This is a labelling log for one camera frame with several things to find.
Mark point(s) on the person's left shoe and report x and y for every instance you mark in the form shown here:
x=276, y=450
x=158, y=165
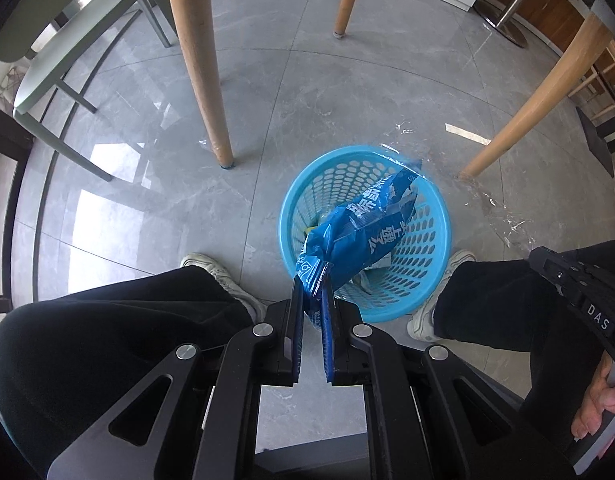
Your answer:
x=212, y=272

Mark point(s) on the person's left leg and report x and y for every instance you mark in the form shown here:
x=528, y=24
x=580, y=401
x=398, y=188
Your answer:
x=112, y=350

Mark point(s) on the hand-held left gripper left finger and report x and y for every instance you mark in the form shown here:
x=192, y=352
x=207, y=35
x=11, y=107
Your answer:
x=297, y=330

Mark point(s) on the wooden cabinet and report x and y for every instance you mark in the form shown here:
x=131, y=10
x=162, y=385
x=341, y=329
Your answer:
x=552, y=5

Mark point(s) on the black table base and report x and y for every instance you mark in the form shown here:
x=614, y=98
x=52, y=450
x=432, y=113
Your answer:
x=605, y=140

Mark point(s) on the green plastic chair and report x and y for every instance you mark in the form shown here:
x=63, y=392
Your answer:
x=52, y=50

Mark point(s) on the yellow paper scrap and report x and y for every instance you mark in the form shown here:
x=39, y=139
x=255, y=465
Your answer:
x=311, y=229

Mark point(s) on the person's right shoe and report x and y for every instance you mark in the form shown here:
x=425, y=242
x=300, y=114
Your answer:
x=427, y=315

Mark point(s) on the person's right hand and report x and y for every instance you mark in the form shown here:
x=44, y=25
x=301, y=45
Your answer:
x=600, y=400

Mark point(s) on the blue plastic basket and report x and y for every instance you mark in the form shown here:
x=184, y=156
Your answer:
x=422, y=260

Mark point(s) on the white round table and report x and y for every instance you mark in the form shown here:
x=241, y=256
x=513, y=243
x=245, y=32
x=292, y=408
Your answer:
x=202, y=60

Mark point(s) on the blue snack bag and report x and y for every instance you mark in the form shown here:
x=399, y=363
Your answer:
x=357, y=240

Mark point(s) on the person's leg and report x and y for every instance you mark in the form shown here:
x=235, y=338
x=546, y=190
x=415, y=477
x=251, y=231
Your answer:
x=112, y=350
x=497, y=290

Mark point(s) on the person's right leg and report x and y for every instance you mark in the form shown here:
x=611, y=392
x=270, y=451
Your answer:
x=497, y=290

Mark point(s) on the person's shoe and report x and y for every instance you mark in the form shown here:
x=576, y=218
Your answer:
x=212, y=272
x=427, y=315

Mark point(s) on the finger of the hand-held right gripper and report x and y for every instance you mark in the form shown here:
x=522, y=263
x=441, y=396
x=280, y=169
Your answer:
x=552, y=265

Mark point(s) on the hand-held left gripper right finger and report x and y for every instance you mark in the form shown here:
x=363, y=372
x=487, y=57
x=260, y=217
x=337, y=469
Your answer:
x=328, y=340

